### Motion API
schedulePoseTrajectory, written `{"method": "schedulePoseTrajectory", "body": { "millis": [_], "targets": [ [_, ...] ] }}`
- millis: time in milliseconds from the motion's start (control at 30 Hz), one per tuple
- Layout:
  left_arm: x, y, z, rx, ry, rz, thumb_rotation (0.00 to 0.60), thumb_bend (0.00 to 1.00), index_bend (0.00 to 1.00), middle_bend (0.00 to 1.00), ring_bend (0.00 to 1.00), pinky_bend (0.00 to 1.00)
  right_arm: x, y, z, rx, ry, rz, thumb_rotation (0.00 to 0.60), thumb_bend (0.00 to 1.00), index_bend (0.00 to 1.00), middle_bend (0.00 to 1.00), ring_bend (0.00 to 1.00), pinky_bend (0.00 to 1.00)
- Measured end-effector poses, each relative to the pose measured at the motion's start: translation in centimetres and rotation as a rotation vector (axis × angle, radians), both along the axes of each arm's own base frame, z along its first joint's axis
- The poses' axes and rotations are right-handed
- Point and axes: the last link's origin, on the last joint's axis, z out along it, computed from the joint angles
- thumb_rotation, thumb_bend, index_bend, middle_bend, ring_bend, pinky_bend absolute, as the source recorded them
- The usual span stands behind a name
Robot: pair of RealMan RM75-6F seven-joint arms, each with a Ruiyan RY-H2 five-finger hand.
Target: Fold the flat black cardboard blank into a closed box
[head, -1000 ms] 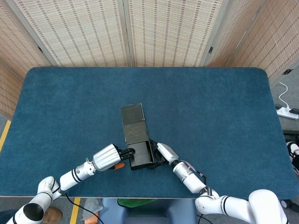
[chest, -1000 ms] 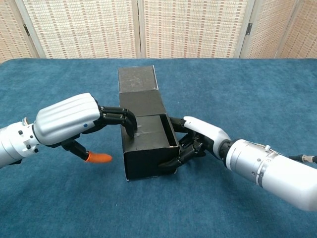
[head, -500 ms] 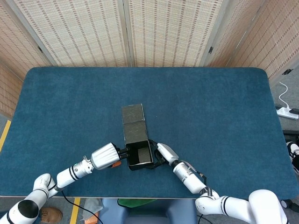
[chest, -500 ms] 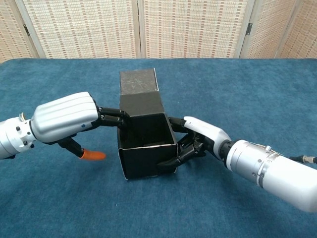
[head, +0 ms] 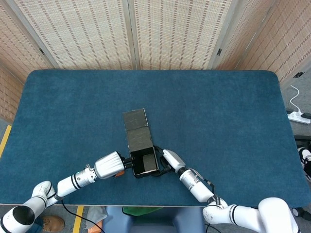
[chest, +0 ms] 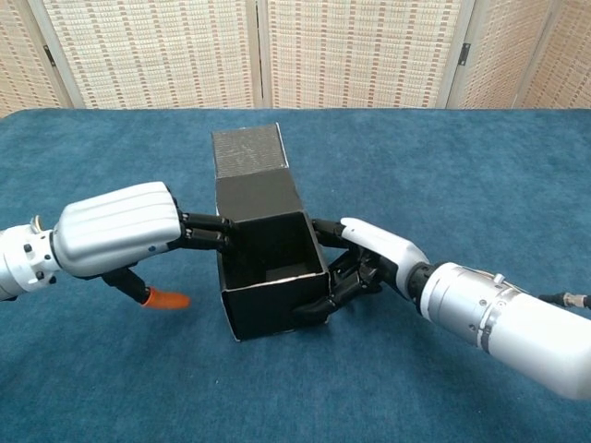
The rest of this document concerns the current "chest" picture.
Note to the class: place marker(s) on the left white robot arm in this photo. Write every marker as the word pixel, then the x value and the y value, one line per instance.
pixel 23 263

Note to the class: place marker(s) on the black screen hinge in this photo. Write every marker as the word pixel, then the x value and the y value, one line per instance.
pixel 466 53
pixel 48 53

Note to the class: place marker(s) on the black cardboard box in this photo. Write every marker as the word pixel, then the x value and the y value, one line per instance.
pixel 258 203

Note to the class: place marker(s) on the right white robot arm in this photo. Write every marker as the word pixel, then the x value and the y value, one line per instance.
pixel 508 323

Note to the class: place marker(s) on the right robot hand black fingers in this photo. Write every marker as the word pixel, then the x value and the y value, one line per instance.
pixel 388 249

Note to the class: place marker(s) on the woven bamboo folding screen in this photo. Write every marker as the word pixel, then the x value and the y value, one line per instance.
pixel 161 55

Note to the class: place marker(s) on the left robot hand orange thumb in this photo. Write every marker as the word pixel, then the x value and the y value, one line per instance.
pixel 115 221

